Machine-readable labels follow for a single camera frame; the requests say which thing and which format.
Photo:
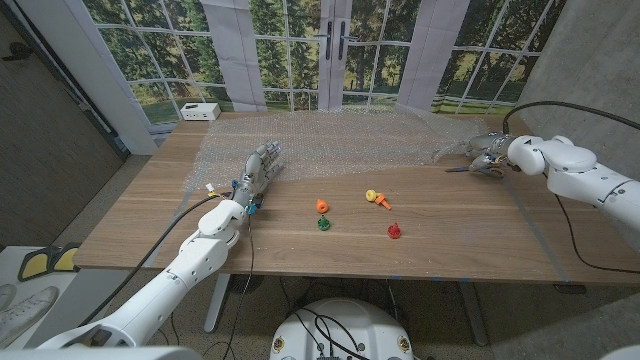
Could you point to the red toy fruit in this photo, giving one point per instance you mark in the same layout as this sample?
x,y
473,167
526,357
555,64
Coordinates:
x,y
394,231

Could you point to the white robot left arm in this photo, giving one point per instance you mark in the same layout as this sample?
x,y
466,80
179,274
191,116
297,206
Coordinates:
x,y
175,280

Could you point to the yellow black foot pedal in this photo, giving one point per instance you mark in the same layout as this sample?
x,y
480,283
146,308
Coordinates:
x,y
35,262
67,256

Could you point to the clear bubble wrap sheet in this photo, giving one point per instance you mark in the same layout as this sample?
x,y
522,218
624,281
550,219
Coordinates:
x,y
340,145

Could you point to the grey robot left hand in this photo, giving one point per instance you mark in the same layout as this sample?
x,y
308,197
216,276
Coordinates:
x,y
257,172

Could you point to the white power box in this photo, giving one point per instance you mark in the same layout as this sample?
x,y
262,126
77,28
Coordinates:
x,y
200,111

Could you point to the white sneaker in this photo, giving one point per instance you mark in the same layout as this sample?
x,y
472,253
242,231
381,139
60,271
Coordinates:
x,y
27,315

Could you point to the orange toy fruit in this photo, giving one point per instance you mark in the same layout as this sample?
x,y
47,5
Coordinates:
x,y
322,205

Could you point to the dark wooden door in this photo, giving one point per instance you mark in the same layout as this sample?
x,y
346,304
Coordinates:
x,y
45,160

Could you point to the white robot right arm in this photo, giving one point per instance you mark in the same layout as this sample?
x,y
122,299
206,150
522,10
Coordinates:
x,y
575,167

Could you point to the green toy fruit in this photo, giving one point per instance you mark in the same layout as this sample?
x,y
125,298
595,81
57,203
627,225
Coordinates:
x,y
323,223

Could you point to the orange toy carrot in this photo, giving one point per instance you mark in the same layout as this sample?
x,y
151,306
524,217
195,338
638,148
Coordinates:
x,y
383,201

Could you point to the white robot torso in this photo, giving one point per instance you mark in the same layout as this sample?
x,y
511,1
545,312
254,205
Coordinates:
x,y
350,325

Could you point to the printed forest window backdrop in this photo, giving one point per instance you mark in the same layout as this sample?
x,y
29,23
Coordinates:
x,y
300,50

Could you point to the white table leg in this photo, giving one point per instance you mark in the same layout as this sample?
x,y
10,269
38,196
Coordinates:
x,y
217,302

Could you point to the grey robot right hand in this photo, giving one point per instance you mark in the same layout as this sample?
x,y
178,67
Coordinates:
x,y
492,147

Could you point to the grey table leg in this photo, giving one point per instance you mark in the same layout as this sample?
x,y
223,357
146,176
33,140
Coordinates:
x,y
472,312

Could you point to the black floor adapter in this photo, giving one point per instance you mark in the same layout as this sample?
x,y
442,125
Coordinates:
x,y
570,289

